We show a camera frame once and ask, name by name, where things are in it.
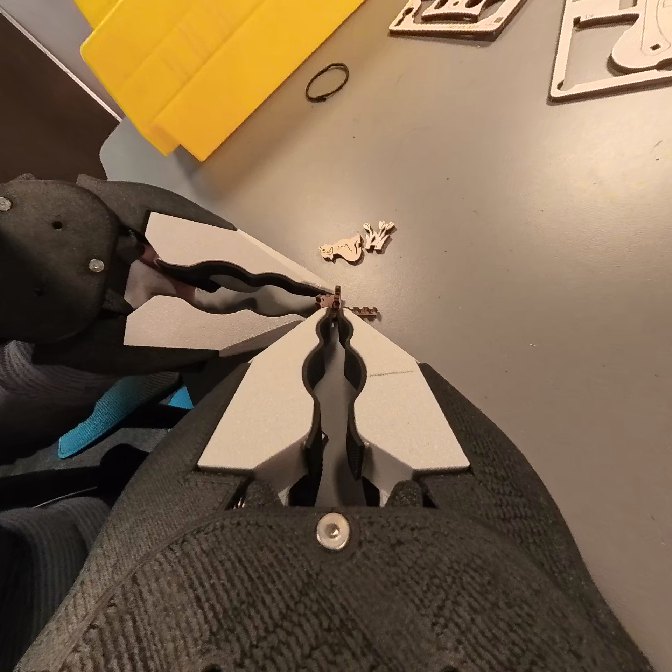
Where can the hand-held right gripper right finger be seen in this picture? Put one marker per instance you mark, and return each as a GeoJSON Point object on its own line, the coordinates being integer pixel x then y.
{"type": "Point", "coordinates": [409, 420]}

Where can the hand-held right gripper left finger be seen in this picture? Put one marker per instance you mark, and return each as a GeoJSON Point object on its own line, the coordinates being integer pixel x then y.
{"type": "Point", "coordinates": [257, 420]}

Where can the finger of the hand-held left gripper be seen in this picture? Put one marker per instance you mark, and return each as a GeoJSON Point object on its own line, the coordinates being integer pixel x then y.
{"type": "Point", "coordinates": [210, 241]}
{"type": "Point", "coordinates": [173, 330]}

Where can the toothed wooden strip part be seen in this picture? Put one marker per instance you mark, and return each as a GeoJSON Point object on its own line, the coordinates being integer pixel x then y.
{"type": "Point", "coordinates": [365, 312]}

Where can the thin dark-edged wooden part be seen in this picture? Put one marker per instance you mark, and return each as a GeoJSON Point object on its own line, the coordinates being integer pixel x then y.
{"type": "Point", "coordinates": [337, 294]}

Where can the person's left forearm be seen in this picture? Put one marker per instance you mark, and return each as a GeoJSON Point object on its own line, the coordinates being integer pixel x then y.
{"type": "Point", "coordinates": [31, 383]}

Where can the wooden parts sheet, small cutouts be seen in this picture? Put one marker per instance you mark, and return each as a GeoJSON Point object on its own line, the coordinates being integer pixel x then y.
{"type": "Point", "coordinates": [446, 31]}

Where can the wooden parts sheet, large cutouts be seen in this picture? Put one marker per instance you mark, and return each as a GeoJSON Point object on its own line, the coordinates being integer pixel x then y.
{"type": "Point", "coordinates": [561, 73]}

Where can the person's left hand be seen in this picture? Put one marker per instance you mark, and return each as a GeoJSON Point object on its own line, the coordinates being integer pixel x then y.
{"type": "Point", "coordinates": [149, 257]}

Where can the small wooden cat part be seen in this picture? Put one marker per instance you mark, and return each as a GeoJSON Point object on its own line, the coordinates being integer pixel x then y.
{"type": "Point", "coordinates": [346, 251]}

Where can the yellow box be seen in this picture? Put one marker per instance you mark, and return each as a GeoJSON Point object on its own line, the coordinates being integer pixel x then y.
{"type": "Point", "coordinates": [199, 68]}

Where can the person's clothed body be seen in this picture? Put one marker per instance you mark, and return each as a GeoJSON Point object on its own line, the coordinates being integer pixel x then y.
{"type": "Point", "coordinates": [36, 577]}

